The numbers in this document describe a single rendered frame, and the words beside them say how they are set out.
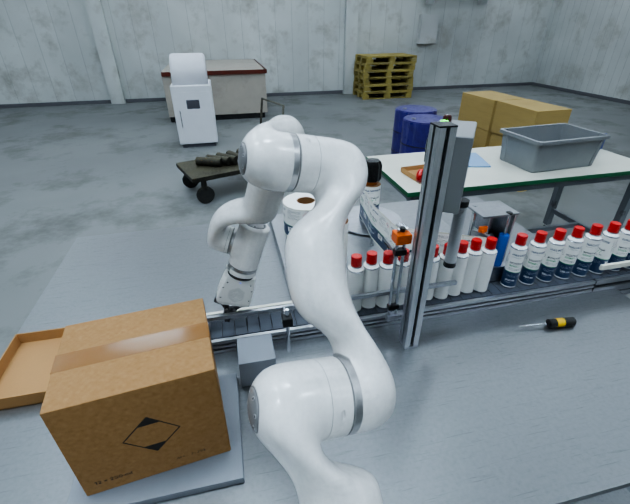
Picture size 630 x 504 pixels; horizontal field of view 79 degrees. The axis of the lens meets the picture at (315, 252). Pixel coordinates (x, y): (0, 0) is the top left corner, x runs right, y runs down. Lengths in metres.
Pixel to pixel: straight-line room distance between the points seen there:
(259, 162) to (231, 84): 7.58
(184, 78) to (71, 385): 5.77
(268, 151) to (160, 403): 0.52
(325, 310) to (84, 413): 0.49
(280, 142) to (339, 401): 0.40
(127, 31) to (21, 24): 2.07
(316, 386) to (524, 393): 0.78
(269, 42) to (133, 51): 3.15
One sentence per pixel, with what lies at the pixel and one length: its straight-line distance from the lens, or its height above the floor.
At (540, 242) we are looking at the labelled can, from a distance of 1.51.
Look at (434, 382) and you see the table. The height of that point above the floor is 0.83.
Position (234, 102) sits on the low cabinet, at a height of 0.32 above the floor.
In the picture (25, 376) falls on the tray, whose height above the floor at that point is 0.83.
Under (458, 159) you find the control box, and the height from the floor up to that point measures 1.42.
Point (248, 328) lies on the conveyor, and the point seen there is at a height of 0.88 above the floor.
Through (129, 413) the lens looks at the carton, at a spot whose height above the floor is 1.06.
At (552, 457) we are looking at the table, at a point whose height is 0.83.
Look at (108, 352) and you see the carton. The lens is 0.92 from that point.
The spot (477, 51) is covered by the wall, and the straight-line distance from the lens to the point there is 12.81.
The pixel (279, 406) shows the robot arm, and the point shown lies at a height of 1.25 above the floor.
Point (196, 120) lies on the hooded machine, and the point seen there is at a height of 0.41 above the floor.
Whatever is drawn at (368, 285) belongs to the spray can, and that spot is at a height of 0.98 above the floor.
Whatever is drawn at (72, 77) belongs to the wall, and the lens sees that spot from 11.17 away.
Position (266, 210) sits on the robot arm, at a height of 1.32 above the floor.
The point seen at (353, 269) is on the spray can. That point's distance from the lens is 1.19.
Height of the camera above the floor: 1.70
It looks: 31 degrees down
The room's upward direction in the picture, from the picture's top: straight up
